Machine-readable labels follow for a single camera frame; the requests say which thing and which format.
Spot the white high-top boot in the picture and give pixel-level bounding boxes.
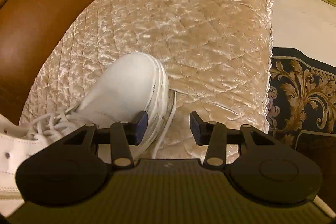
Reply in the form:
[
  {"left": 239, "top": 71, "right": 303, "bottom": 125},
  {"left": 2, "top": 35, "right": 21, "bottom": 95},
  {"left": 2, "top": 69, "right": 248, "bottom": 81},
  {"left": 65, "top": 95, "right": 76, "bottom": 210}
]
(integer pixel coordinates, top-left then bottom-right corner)
[{"left": 1, "top": 53, "right": 169, "bottom": 199}]

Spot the white shoelace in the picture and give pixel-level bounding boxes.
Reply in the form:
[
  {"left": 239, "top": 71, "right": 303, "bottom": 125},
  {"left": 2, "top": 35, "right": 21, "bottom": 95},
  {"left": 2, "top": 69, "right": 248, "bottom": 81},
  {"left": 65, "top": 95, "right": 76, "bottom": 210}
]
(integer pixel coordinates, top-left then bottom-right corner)
[{"left": 20, "top": 90, "right": 178, "bottom": 159}]

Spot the dark floral patterned rug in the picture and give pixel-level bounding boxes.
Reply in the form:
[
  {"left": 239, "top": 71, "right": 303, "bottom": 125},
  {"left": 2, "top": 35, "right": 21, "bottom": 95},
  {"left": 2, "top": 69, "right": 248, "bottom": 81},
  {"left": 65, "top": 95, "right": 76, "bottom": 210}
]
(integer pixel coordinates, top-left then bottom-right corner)
[{"left": 267, "top": 47, "right": 336, "bottom": 209}]

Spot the beige quilted velvet cover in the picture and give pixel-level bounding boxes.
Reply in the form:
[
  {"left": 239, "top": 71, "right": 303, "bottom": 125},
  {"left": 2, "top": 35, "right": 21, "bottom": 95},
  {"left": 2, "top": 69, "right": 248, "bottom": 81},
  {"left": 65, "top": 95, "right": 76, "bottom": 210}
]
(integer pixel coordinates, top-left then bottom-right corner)
[{"left": 19, "top": 0, "right": 274, "bottom": 159}]

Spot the brown leather sofa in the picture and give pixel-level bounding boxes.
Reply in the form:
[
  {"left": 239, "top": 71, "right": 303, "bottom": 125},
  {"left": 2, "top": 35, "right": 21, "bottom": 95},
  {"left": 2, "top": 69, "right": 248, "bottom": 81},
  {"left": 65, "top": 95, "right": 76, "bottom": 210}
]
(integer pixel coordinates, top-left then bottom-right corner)
[{"left": 1, "top": 0, "right": 94, "bottom": 123}]

